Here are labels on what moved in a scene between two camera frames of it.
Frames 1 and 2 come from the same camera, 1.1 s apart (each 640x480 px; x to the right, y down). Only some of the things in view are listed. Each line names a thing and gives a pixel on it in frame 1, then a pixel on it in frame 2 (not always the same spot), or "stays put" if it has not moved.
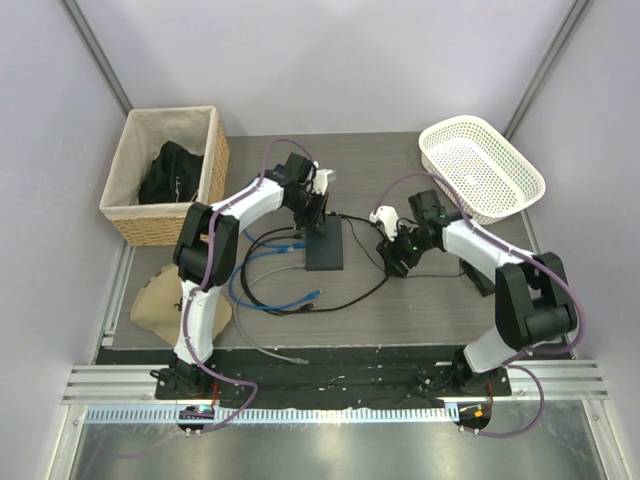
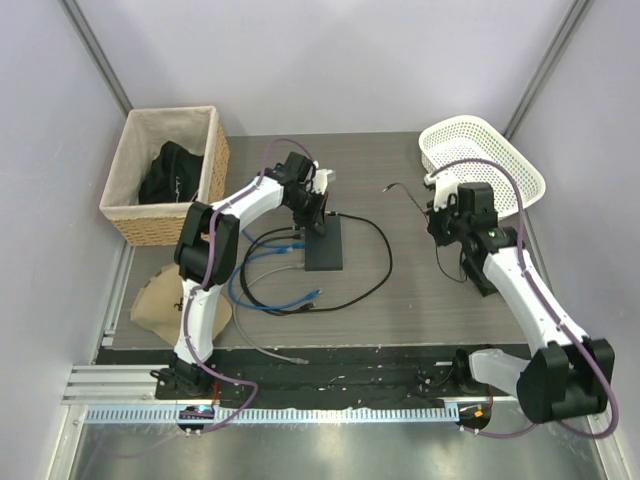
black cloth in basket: [174, 176] stays put
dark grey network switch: [324, 251] stays put
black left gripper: [317, 216] stays put
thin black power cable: [411, 276] → [436, 245]
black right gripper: [394, 253] → [434, 219]
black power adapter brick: [484, 286] stays put
